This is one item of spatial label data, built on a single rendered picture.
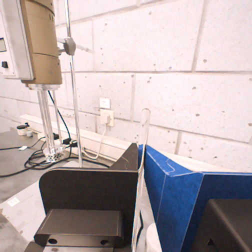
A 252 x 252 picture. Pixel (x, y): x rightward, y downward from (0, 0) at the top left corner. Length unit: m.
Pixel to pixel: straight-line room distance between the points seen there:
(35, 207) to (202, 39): 0.77
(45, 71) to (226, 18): 0.54
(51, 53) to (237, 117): 0.60
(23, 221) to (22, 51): 0.46
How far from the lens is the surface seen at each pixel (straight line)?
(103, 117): 0.65
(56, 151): 0.48
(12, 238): 0.53
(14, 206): 0.60
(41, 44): 0.41
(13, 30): 0.40
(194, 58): 0.54
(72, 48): 0.51
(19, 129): 1.19
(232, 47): 0.55
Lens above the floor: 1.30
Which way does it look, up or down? 19 degrees down
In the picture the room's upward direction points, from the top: 3 degrees clockwise
